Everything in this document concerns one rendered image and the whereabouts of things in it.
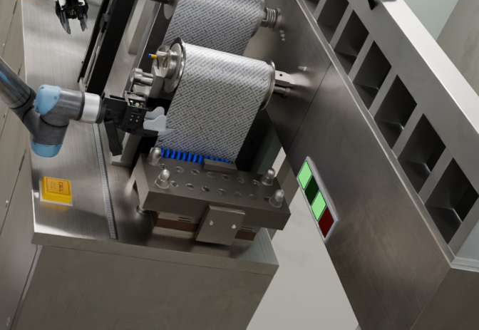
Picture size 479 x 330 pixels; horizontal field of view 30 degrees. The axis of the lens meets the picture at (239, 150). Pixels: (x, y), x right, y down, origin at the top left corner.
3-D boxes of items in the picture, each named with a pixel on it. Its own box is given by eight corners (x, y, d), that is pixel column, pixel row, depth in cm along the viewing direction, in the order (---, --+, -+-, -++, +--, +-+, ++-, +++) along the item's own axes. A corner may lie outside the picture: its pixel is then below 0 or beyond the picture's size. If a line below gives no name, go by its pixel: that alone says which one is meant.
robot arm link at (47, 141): (44, 132, 239) (55, 99, 233) (64, 158, 233) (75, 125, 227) (18, 135, 233) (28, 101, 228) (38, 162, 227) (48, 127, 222)
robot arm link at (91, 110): (78, 126, 225) (75, 108, 232) (95, 130, 227) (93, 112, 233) (86, 102, 222) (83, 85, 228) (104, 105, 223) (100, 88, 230)
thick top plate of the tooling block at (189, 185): (133, 170, 237) (140, 152, 234) (268, 193, 252) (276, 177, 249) (141, 209, 225) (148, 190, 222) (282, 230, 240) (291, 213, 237)
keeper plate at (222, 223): (194, 235, 234) (208, 203, 229) (229, 240, 238) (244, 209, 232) (196, 241, 232) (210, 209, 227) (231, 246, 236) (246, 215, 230)
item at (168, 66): (158, 79, 235) (162, 51, 235) (165, 80, 235) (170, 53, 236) (167, 75, 228) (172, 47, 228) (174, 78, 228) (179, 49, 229)
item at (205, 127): (152, 149, 240) (174, 93, 230) (232, 163, 249) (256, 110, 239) (152, 150, 239) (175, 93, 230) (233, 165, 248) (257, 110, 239)
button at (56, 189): (40, 182, 230) (43, 175, 229) (68, 187, 233) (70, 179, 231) (42, 199, 224) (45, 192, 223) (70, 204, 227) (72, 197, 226)
